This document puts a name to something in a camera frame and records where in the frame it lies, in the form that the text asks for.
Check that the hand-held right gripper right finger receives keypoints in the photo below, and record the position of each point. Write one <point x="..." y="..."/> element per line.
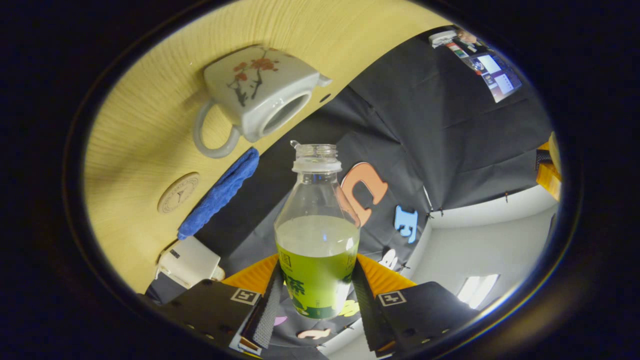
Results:
<point x="370" y="320"/>

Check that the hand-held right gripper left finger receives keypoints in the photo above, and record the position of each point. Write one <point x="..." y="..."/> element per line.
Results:
<point x="267" y="310"/>

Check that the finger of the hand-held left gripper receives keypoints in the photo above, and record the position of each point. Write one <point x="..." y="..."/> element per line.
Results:
<point x="550" y="182"/>
<point x="554" y="150"/>

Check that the green label water bottle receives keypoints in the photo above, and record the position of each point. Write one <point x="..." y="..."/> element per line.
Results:
<point x="317" y="280"/>

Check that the round wooden coaster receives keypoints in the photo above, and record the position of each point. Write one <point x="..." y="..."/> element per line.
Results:
<point x="178" y="193"/>

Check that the white floral teacup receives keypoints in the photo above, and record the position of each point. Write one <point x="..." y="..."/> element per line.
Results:
<point x="260" y="95"/>

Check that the white toaster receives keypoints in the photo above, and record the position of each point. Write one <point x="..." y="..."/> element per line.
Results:
<point x="192" y="260"/>

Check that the computer monitor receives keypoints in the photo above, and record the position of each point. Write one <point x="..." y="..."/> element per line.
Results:
<point x="495" y="75"/>

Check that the blue towel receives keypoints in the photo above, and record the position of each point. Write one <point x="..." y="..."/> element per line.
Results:
<point x="220" y="192"/>

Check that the white plastic box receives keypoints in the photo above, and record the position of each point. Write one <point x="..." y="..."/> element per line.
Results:
<point x="442" y="37"/>

